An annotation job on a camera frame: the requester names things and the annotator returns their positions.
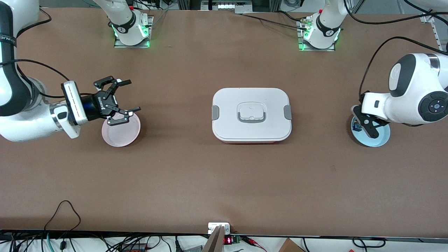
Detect brown cardboard piece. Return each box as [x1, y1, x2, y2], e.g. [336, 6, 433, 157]
[278, 238, 306, 252]

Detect aluminium profile rail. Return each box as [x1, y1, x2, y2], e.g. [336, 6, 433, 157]
[422, 12, 448, 49]

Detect black power strip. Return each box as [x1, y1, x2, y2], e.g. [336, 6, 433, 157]
[119, 244, 149, 252]

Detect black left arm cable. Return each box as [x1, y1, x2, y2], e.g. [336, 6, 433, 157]
[345, 0, 448, 102]

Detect black looped cable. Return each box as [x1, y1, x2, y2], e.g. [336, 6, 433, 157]
[44, 200, 82, 242]

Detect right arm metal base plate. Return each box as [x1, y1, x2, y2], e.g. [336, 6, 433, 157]
[114, 16, 154, 48]

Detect pink round plate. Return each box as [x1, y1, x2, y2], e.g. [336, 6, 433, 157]
[101, 113, 141, 147]

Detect light blue round plate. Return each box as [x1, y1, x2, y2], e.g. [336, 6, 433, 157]
[351, 115, 391, 147]

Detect small white device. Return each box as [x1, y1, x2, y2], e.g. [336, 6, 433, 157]
[208, 223, 231, 234]

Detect black cable loop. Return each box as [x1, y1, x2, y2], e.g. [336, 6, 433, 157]
[352, 237, 386, 248]

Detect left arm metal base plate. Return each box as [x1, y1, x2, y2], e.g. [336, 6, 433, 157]
[297, 19, 336, 52]

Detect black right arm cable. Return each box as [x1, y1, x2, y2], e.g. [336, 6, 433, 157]
[0, 8, 95, 99]

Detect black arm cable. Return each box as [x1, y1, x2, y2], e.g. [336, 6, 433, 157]
[345, 0, 448, 102]
[0, 8, 95, 99]

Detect thin black table cable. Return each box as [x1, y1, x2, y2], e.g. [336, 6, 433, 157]
[238, 12, 308, 30]

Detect white lidded box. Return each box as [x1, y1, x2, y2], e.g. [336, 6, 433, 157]
[212, 87, 292, 144]

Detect aluminium frame with connectors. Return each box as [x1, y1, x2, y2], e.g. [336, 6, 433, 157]
[201, 0, 252, 14]

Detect grey slanted bar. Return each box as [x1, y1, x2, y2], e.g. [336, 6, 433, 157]
[202, 226, 225, 252]

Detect red probe leads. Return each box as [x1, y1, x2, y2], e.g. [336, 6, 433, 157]
[241, 236, 267, 252]

